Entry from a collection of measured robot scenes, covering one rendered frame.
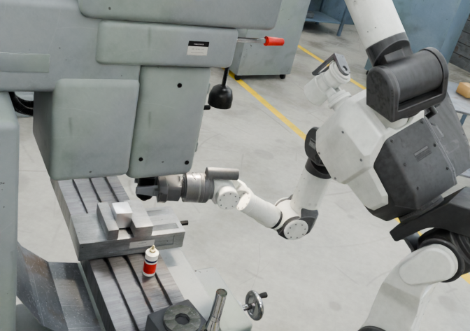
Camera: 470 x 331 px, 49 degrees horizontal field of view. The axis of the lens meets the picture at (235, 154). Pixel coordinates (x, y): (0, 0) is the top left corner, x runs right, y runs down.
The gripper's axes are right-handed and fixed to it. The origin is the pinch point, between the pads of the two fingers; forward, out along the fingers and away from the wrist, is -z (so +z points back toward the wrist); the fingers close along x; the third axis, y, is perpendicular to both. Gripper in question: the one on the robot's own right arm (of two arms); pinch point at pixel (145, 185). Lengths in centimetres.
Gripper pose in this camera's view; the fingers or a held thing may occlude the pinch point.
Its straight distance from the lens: 148.9
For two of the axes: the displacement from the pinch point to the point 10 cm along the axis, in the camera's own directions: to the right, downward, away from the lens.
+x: 2.2, 5.0, -8.3
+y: -2.1, 8.6, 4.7
